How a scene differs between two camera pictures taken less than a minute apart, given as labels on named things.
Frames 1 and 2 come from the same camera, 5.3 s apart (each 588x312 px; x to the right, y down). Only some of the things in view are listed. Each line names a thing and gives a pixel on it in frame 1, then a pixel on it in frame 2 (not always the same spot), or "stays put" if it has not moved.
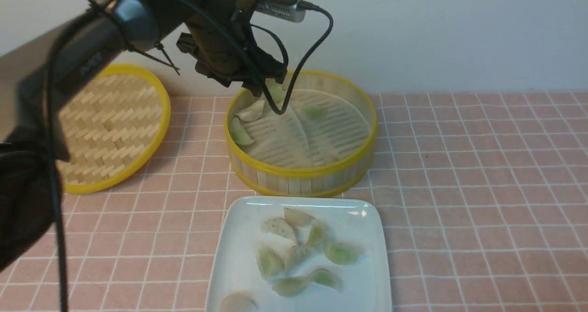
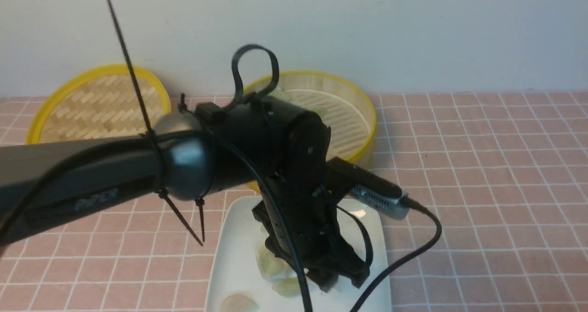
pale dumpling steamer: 239,301 stays put
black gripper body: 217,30 to 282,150
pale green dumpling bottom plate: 290,287 stays put
